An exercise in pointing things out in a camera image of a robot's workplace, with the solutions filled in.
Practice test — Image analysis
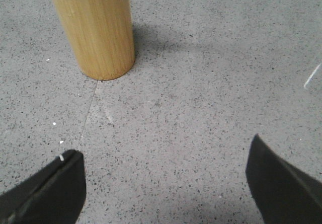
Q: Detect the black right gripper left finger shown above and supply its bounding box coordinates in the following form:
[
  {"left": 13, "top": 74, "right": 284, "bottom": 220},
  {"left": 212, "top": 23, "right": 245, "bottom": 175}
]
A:
[{"left": 1, "top": 150, "right": 86, "bottom": 223}]

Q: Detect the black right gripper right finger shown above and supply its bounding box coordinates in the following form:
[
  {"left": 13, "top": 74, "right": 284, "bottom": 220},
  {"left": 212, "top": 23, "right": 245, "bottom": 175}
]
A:
[{"left": 246, "top": 135, "right": 321, "bottom": 223}]

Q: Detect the bamboo wooden cylinder holder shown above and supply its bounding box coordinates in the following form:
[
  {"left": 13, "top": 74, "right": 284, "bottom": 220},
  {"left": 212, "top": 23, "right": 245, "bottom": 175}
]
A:
[{"left": 52, "top": 0, "right": 135, "bottom": 80}]

